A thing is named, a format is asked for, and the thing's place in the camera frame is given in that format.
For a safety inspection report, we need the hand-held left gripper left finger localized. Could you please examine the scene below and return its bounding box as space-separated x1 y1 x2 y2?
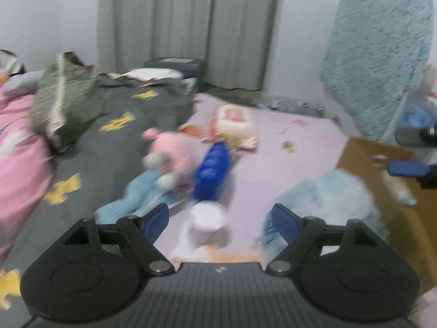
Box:
63 203 176 276

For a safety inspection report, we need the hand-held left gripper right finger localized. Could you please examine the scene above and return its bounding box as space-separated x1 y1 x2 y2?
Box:
265 203 381 274

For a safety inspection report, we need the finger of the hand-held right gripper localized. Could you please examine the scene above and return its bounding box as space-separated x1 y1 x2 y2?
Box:
387 160 437 189

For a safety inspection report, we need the light blue towel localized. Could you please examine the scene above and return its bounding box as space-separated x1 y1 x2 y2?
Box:
94 171 192 224

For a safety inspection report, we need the white toilet paper roll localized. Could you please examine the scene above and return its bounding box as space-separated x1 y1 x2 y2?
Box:
186 201 228 248

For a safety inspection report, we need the orange striped towel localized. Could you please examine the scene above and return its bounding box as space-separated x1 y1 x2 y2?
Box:
171 230 263 264

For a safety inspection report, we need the brown cardboard box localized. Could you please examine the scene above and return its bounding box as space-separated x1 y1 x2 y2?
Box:
336 137 437 294

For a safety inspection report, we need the pink plush toy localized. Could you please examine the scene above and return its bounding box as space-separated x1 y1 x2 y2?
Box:
141 128 197 190

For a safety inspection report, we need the blue tissue packet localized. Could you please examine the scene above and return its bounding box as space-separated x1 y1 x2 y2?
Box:
193 142 233 202

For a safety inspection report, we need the white plastic bag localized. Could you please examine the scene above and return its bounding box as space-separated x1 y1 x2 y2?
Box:
263 169 390 260

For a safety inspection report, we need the pink printed bed sheet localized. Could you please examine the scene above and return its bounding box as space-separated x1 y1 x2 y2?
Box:
153 92 349 267

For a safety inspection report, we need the grey duvet with yellow print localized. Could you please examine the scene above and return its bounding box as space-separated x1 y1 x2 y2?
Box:
0 73 199 315

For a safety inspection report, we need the pink wet wipes packet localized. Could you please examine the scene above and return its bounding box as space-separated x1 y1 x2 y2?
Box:
210 105 258 149

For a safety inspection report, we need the teal patterned hanging cloth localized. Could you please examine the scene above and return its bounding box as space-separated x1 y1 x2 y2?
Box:
319 0 434 140

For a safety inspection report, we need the pink printed blanket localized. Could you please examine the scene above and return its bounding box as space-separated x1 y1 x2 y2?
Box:
0 85 55 257

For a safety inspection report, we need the green leaf pillow with lace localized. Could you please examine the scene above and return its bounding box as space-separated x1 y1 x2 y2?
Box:
29 52 103 153

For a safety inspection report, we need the white cloth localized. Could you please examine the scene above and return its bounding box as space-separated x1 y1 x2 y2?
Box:
125 68 181 81

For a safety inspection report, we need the black box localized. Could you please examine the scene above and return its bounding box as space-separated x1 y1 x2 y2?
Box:
143 56 207 86

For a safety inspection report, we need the grey plush toy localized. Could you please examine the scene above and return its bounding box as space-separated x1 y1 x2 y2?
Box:
2 70 45 96

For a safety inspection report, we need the grey curtain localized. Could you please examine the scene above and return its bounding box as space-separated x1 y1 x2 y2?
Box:
97 0 284 91

